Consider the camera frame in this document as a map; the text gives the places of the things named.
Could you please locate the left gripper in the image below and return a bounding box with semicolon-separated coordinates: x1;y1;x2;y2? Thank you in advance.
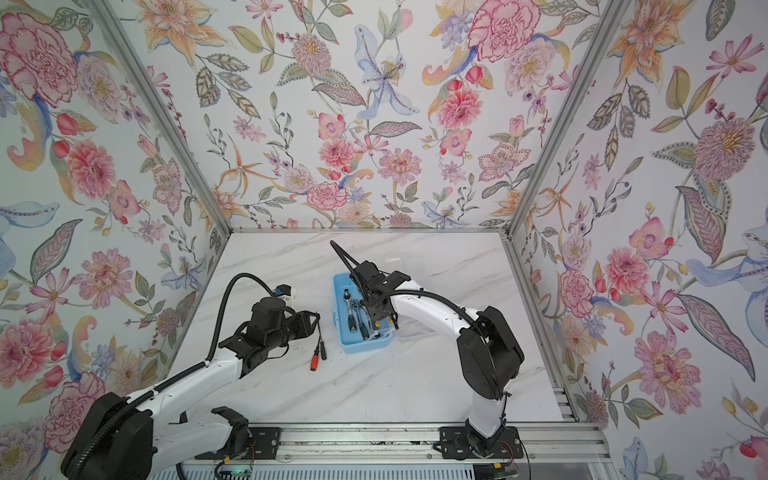
266;309;324;352

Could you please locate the green handled ratchet wrench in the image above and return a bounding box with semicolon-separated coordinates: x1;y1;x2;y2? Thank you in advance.
343;289;358;333

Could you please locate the blue plastic tool box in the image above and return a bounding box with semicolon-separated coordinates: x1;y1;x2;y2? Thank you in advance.
332;274;394;354

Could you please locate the red handled screwdriver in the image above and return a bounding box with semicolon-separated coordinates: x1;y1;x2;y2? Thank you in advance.
310;342;321;372

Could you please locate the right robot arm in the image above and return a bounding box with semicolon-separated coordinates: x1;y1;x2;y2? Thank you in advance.
349;261;525;456

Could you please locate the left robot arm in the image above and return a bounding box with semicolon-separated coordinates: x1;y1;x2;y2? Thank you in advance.
61;297;320;479

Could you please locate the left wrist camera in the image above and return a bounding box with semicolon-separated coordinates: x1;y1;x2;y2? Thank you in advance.
273;284;295;302

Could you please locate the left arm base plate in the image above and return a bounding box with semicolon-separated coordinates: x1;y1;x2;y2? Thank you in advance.
194;427;282;460

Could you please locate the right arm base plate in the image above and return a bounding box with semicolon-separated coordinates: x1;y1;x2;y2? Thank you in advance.
432;425;525;461

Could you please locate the aluminium front rail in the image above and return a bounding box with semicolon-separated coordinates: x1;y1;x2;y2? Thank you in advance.
95;422;613;466

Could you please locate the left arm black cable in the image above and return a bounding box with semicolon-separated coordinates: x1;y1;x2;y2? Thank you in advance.
65;272;283;480

